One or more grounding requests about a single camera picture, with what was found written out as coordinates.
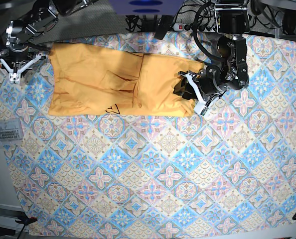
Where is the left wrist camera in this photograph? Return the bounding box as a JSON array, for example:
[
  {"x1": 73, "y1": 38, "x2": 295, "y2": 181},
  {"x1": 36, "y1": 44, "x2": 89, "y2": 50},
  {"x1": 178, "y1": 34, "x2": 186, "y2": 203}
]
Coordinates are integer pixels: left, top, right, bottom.
[{"x1": 193, "y1": 101, "x2": 213, "y2": 117}]

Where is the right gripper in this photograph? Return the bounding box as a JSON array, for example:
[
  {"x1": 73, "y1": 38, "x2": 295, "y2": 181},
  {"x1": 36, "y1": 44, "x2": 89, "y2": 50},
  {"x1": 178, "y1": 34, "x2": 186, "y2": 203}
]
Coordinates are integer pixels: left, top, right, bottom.
[{"x1": 0, "y1": 46, "x2": 46, "y2": 74}]

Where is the orange handled clamp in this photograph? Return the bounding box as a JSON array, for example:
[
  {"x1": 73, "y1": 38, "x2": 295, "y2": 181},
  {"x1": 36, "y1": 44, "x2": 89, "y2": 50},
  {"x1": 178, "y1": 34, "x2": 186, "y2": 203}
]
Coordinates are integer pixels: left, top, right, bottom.
[{"x1": 15, "y1": 216, "x2": 37, "y2": 226}]

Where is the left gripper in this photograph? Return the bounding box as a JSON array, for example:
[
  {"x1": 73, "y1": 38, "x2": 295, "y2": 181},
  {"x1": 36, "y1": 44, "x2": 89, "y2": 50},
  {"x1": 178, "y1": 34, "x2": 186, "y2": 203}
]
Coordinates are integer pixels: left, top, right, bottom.
[{"x1": 173, "y1": 67, "x2": 228, "y2": 102}]

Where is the black bracket under mount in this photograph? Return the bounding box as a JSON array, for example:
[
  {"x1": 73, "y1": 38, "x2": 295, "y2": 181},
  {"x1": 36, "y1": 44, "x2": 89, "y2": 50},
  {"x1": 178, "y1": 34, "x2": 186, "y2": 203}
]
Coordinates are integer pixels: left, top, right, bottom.
[{"x1": 154, "y1": 15, "x2": 174, "y2": 40}]

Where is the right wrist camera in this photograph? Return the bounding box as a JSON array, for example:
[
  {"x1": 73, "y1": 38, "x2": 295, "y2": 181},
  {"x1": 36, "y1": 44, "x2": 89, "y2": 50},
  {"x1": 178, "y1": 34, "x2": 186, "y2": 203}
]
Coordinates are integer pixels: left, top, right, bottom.
[{"x1": 8, "y1": 73, "x2": 21, "y2": 85}]

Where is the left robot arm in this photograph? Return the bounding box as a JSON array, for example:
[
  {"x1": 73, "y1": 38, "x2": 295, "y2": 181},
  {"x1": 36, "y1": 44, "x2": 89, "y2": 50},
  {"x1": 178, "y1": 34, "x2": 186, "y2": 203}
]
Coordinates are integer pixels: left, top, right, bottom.
[{"x1": 173, "y1": 0, "x2": 250, "y2": 106}]

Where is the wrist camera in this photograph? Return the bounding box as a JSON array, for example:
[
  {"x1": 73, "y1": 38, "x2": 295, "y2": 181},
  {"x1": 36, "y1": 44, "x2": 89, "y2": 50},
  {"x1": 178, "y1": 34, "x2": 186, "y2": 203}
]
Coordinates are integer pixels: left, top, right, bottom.
[
  {"x1": 193, "y1": 101, "x2": 213, "y2": 117},
  {"x1": 8, "y1": 73, "x2": 21, "y2": 85}
]

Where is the yellow T-shirt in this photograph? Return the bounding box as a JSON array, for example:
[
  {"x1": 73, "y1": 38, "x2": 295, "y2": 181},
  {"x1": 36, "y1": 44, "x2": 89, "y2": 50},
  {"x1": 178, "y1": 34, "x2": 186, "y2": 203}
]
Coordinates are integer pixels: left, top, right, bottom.
[{"x1": 48, "y1": 43, "x2": 203, "y2": 117}]

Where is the clear plastic screw box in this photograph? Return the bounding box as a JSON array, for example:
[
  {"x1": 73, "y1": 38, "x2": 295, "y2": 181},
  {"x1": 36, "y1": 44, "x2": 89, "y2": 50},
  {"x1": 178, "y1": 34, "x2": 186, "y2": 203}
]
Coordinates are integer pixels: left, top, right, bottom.
[{"x1": 0, "y1": 118, "x2": 24, "y2": 146}]

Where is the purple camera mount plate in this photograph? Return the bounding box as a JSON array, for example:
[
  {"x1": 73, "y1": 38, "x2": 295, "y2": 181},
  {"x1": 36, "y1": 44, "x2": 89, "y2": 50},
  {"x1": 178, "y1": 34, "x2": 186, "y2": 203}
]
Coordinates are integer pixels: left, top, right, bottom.
[{"x1": 109, "y1": 0, "x2": 184, "y2": 15}]

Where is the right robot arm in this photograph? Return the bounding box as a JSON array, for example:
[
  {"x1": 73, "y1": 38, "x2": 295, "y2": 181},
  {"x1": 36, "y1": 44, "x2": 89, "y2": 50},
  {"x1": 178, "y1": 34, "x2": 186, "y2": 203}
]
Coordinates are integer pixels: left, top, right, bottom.
[{"x1": 0, "y1": 0, "x2": 94, "y2": 78}]

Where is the white power strip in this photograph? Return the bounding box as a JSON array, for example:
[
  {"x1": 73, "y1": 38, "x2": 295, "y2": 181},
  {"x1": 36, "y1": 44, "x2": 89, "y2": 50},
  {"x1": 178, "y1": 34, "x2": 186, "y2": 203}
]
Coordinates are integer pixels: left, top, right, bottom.
[{"x1": 172, "y1": 23, "x2": 208, "y2": 32}]

